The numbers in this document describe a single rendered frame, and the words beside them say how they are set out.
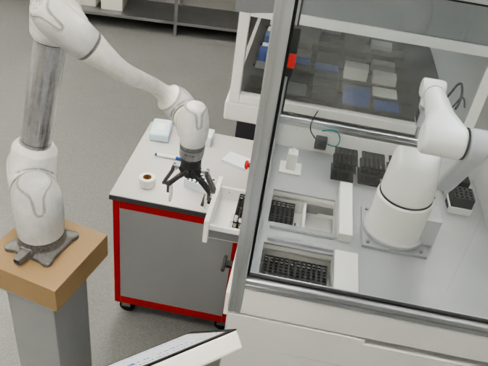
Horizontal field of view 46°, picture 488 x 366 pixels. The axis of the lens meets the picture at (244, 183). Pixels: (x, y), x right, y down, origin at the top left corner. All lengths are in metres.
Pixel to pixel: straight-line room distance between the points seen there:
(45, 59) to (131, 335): 1.49
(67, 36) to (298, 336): 1.10
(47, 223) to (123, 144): 2.25
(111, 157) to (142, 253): 1.48
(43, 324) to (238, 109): 1.37
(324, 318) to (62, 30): 1.10
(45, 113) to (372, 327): 1.22
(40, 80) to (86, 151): 2.17
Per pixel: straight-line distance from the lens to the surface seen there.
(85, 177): 3.82
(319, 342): 1.82
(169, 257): 2.60
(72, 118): 4.44
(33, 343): 2.38
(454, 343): 1.82
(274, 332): 1.80
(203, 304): 2.77
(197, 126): 1.93
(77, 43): 1.69
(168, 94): 2.03
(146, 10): 6.03
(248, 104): 2.86
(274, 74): 1.28
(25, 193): 1.91
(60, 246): 2.04
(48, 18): 1.67
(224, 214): 2.25
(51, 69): 1.90
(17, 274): 2.01
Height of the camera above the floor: 2.27
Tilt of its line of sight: 36 degrees down
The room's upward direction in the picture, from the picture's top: 9 degrees clockwise
